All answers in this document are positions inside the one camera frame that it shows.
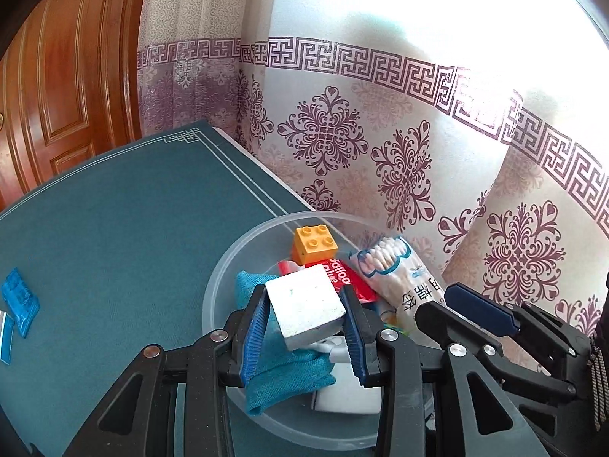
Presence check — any purple patterned curtain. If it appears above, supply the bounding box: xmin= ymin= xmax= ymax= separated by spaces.
xmin=137 ymin=0 xmax=609 ymax=367

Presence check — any black white braided cord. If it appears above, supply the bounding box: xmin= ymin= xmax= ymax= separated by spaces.
xmin=587 ymin=343 xmax=608 ymax=427

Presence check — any white sponge block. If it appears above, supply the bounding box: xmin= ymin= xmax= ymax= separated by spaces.
xmin=265 ymin=264 xmax=347 ymax=350

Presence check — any red packet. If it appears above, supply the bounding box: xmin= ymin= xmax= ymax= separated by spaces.
xmin=278 ymin=257 xmax=379 ymax=303

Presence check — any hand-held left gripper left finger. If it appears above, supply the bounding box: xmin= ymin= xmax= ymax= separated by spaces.
xmin=62 ymin=286 xmax=272 ymax=457

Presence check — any white card box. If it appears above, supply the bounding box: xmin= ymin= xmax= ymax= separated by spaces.
xmin=311 ymin=381 xmax=384 ymax=414

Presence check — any blue cloth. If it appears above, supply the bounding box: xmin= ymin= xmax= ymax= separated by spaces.
xmin=236 ymin=270 xmax=336 ymax=416

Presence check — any white cotton swab bag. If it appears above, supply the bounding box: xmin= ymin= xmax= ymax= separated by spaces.
xmin=349 ymin=235 xmax=448 ymax=331

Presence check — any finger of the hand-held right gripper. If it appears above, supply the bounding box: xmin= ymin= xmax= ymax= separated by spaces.
xmin=444 ymin=282 xmax=593 ymax=358
xmin=413 ymin=301 xmax=579 ymax=407

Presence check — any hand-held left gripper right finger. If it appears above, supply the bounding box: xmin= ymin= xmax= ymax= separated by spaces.
xmin=339 ymin=286 xmax=548 ymax=457

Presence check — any clear plastic bowl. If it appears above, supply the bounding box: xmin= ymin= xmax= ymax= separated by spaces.
xmin=202 ymin=210 xmax=448 ymax=451

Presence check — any wooden door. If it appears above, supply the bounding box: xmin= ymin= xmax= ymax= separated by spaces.
xmin=0 ymin=0 xmax=153 ymax=210

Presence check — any small white plastic object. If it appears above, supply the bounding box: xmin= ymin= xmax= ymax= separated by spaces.
xmin=318 ymin=337 xmax=349 ymax=363

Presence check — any blue snack packet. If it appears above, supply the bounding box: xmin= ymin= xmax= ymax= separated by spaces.
xmin=0 ymin=309 xmax=16 ymax=366
xmin=0 ymin=267 xmax=41 ymax=339

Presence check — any yellow orange building block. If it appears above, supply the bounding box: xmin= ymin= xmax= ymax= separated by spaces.
xmin=292 ymin=225 xmax=340 ymax=267

